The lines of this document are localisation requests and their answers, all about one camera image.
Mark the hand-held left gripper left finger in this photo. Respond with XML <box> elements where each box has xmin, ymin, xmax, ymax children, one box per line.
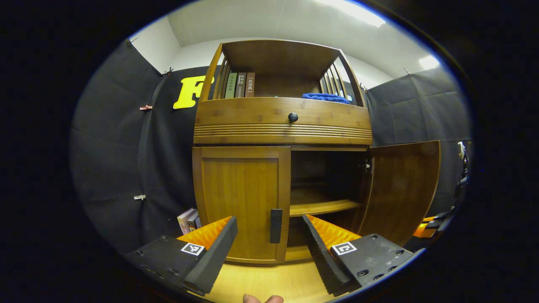
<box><xmin>125</xmin><ymin>216</ymin><xmax>238</xmax><ymax>296</ymax></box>

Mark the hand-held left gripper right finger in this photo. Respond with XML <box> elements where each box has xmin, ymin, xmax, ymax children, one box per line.
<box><xmin>302</xmin><ymin>214</ymin><xmax>424</xmax><ymax>297</ymax></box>

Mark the wooden shoe cabinet door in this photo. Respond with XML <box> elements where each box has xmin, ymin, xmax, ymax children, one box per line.
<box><xmin>358</xmin><ymin>140</ymin><xmax>441</xmax><ymax>247</ymax></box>
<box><xmin>192</xmin><ymin>146</ymin><xmax>292</xmax><ymax>264</ymax></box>

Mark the wooden double-door shoe cabinet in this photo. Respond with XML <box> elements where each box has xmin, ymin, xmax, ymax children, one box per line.
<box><xmin>192</xmin><ymin>39</ymin><xmax>373</xmax><ymax>265</ymax></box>

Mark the wooden inner shelf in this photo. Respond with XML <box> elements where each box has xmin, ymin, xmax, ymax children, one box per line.
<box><xmin>290</xmin><ymin>187</ymin><xmax>363</xmax><ymax>218</ymax></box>

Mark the black backdrop cloth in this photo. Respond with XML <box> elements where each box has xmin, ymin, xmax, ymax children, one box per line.
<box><xmin>69</xmin><ymin>39</ymin><xmax>472</xmax><ymax>254</ymax></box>

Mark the wooden drawer front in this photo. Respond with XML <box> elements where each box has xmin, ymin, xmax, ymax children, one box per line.
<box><xmin>193</xmin><ymin>97</ymin><xmax>373</xmax><ymax>146</ymax></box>

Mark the blue towel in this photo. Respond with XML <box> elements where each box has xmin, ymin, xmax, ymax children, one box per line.
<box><xmin>302</xmin><ymin>93</ymin><xmax>351</xmax><ymax>105</ymax></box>

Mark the green book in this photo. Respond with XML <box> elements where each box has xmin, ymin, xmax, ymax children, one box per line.
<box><xmin>225</xmin><ymin>72</ymin><xmax>238</xmax><ymax>99</ymax></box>

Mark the long ceiling light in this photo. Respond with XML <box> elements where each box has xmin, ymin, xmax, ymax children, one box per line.
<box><xmin>316</xmin><ymin>0</ymin><xmax>386</xmax><ymax>28</ymax></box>

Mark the black door handle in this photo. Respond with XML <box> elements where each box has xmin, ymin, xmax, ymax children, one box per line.
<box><xmin>270</xmin><ymin>208</ymin><xmax>283</xmax><ymax>244</ymax></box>

